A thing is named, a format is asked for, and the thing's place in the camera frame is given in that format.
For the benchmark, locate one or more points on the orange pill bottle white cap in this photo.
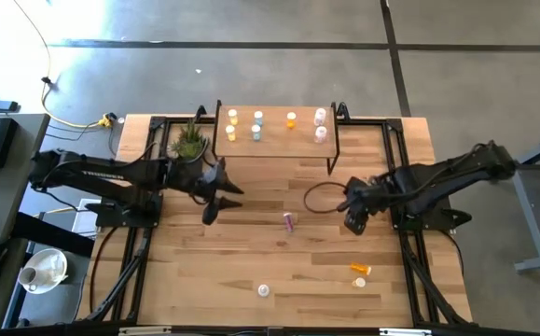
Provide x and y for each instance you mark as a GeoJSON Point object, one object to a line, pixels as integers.
{"type": "Point", "coordinates": [361, 269]}
{"type": "Point", "coordinates": [290, 119]}

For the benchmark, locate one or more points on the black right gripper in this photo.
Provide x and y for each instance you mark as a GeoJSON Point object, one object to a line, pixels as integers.
{"type": "Point", "coordinates": [365, 196]}

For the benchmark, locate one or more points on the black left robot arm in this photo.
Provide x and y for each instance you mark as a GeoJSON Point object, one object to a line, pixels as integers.
{"type": "Point", "coordinates": [111, 175]}

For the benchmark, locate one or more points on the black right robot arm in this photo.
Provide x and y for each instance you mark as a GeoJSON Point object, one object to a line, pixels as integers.
{"type": "Point", "coordinates": [437, 179]}

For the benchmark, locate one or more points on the silver metal bracket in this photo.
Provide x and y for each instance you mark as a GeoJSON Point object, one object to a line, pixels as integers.
{"type": "Point", "coordinates": [143, 330]}
{"type": "Point", "coordinates": [405, 332]}

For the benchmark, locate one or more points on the wooden shelf black metal legs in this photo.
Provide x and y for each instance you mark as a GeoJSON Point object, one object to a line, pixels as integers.
{"type": "Point", "coordinates": [274, 147]}

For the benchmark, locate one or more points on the blue pill bottle white cap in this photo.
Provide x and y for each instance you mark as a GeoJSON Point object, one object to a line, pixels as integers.
{"type": "Point", "coordinates": [255, 132]}
{"type": "Point", "coordinates": [258, 118]}

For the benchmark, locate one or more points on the green succulent in dark pot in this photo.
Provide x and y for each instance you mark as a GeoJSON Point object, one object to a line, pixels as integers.
{"type": "Point", "coordinates": [189, 140]}

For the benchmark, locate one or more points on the black aluminium table frame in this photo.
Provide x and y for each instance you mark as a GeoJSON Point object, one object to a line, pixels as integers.
{"type": "Point", "coordinates": [367, 122]}

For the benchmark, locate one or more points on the clear pill bottle white cap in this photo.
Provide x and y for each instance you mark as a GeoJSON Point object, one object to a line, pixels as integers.
{"type": "Point", "coordinates": [263, 290]}
{"type": "Point", "coordinates": [320, 116]}
{"type": "Point", "coordinates": [321, 134]}

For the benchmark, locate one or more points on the white box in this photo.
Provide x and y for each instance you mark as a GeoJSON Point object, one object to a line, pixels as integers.
{"type": "Point", "coordinates": [83, 224]}

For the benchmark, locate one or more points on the black flat panel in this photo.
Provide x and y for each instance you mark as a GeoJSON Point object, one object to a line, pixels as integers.
{"type": "Point", "coordinates": [50, 235]}

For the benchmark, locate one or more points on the blue pill bottle pink pills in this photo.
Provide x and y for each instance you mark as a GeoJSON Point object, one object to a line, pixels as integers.
{"type": "Point", "coordinates": [289, 221]}

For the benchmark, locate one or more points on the gray metal cart frame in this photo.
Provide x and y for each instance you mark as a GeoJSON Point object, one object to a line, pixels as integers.
{"type": "Point", "coordinates": [532, 224]}

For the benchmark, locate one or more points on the gray side cart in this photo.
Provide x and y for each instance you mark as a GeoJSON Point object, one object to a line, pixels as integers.
{"type": "Point", "coordinates": [50, 308]}

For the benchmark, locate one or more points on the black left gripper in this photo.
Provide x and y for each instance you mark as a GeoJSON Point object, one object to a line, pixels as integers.
{"type": "Point", "coordinates": [206, 184]}

